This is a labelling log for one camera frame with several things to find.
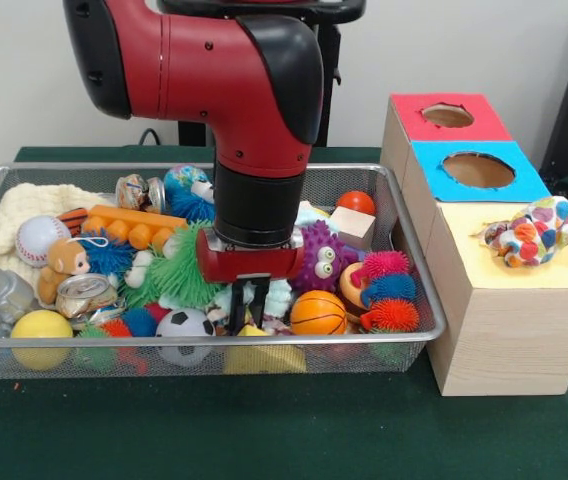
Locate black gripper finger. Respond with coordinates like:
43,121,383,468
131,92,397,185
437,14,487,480
228,282,249,335
252,277,271,329

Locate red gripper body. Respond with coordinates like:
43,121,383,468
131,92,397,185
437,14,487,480
195,227,306,285

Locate mint green cloth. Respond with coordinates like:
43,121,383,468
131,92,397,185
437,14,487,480
158,202,325,321

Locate shallow silver mesh bin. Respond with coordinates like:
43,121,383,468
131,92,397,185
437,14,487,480
0,162,448,381

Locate wooden box with three holes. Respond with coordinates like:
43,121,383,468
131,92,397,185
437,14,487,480
379,91,568,397

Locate orange mini basketball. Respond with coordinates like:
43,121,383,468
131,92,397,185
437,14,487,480
289,289,349,336

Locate small soccer ball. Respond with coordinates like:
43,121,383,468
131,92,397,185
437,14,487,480
155,308,217,366

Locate purple spiky toy with eyes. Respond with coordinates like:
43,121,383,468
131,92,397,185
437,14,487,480
288,219,360,294

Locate green spiky rubber ball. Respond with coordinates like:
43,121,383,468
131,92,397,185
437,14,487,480
121,222,225,309

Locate red ball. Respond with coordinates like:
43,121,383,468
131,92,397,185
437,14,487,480
336,191,377,217

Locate dark green tablecloth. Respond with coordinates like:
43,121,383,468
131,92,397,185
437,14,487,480
0,145,568,480

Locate orange plastic building brick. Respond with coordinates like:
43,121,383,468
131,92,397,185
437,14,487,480
81,203,189,250

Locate multicolour spiky caterpillar toy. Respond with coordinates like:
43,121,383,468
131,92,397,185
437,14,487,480
358,250,420,332

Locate yellow ball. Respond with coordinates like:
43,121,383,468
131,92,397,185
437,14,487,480
10,309,74,371

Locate white baseball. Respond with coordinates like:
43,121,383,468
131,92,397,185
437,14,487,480
15,215,72,266

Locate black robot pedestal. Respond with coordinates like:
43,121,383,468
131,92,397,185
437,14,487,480
156,0,368,148

